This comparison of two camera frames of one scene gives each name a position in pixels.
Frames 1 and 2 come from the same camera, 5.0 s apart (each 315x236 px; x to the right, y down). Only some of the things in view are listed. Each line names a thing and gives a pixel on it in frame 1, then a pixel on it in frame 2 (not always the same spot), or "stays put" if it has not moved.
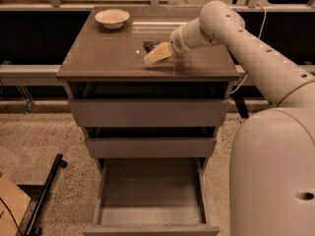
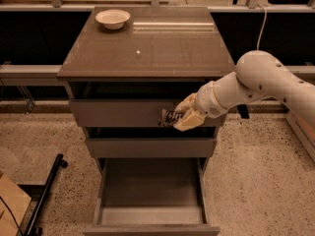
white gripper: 176,43 to 209,101
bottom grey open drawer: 152,197 stays put
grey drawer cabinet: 141,119 stays put
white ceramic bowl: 112,19 stays put
